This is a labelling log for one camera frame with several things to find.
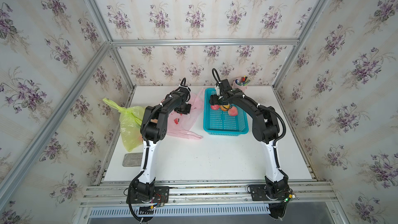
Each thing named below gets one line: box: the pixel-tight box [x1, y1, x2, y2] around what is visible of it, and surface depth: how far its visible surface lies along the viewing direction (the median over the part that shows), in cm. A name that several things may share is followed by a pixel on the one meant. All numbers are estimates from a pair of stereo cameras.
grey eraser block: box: [122, 152, 144, 167], surface depth 83 cm
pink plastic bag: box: [166, 88, 205, 140], surface depth 102 cm
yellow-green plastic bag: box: [102, 97, 146, 153], surface depth 84 cm
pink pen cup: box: [232, 76, 249, 93], surface depth 112 cm
